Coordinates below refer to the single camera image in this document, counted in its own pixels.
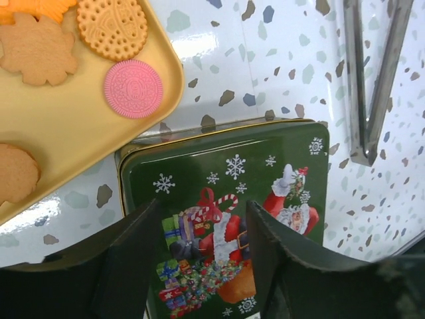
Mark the pink round cookie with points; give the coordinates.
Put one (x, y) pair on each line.
(133, 89)

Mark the gold tin lid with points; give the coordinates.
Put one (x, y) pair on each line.
(203, 264)

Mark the yellow plastic tray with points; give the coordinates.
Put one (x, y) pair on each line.
(68, 128)

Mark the tan flower cookie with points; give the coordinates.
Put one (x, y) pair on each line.
(39, 49)
(20, 173)

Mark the orange fish cookie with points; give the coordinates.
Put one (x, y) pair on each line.
(54, 9)

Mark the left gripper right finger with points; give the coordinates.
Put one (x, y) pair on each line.
(298, 278)

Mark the square cookie tin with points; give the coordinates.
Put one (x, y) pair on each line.
(175, 137)

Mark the round tan biscuit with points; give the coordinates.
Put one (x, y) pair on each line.
(114, 29)

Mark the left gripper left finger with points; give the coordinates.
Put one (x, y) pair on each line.
(104, 276)

